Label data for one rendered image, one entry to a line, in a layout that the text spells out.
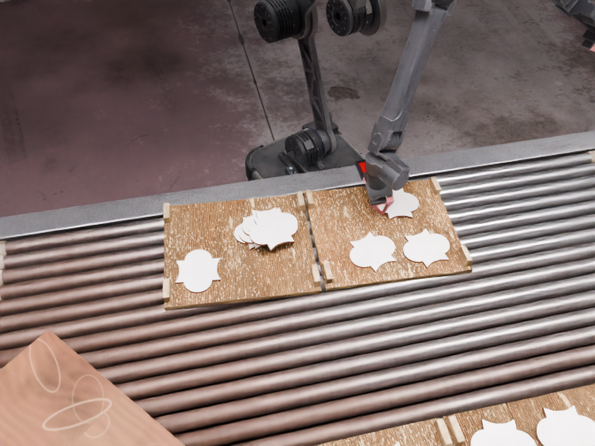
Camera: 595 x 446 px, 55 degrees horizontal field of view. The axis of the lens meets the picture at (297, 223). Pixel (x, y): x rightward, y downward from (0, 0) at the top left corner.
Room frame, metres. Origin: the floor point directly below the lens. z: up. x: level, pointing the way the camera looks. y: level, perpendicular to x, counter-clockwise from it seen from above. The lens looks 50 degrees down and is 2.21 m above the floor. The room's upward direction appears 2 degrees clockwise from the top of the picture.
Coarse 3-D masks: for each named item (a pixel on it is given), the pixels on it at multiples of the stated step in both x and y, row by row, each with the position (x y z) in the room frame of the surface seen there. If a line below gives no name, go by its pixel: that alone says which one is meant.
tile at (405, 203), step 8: (400, 192) 1.20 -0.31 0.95; (400, 200) 1.16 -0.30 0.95; (408, 200) 1.17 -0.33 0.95; (416, 200) 1.17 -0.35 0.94; (392, 208) 1.13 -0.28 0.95; (400, 208) 1.13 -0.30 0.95; (408, 208) 1.14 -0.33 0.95; (416, 208) 1.14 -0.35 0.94; (392, 216) 1.10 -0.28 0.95; (400, 216) 1.11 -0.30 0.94; (408, 216) 1.11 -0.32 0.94
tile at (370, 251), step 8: (360, 240) 1.01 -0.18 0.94; (368, 240) 1.01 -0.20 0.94; (376, 240) 1.01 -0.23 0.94; (384, 240) 1.01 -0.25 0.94; (360, 248) 0.98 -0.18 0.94; (368, 248) 0.98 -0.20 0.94; (376, 248) 0.98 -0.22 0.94; (384, 248) 0.98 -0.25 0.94; (392, 248) 0.99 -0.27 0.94; (352, 256) 0.95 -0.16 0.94; (360, 256) 0.95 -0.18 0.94; (368, 256) 0.95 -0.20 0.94; (376, 256) 0.95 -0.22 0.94; (384, 256) 0.96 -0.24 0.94; (360, 264) 0.93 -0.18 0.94; (368, 264) 0.93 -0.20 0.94; (376, 264) 0.93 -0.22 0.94; (384, 264) 0.93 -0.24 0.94
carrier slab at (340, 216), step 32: (320, 192) 1.19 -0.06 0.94; (352, 192) 1.20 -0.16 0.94; (416, 192) 1.21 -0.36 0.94; (320, 224) 1.07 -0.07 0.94; (352, 224) 1.07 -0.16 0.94; (384, 224) 1.08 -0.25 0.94; (416, 224) 1.08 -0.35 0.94; (448, 224) 1.09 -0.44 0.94; (320, 256) 0.95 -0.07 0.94; (448, 256) 0.97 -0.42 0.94
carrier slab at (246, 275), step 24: (192, 216) 1.08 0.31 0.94; (216, 216) 1.08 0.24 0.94; (240, 216) 1.09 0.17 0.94; (168, 240) 0.99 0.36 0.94; (192, 240) 0.99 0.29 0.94; (216, 240) 0.99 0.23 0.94; (168, 264) 0.90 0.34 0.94; (240, 264) 0.91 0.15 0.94; (264, 264) 0.92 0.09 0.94; (288, 264) 0.92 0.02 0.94; (312, 264) 0.92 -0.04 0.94; (216, 288) 0.83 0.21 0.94; (240, 288) 0.83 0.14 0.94; (264, 288) 0.84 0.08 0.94; (288, 288) 0.84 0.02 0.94; (312, 288) 0.84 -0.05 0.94
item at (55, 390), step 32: (32, 352) 0.58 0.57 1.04; (64, 352) 0.58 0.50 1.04; (0, 384) 0.50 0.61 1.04; (32, 384) 0.50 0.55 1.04; (64, 384) 0.51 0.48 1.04; (96, 384) 0.51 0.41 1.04; (0, 416) 0.43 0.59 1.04; (32, 416) 0.43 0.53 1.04; (64, 416) 0.44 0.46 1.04; (96, 416) 0.44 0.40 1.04; (128, 416) 0.44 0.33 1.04
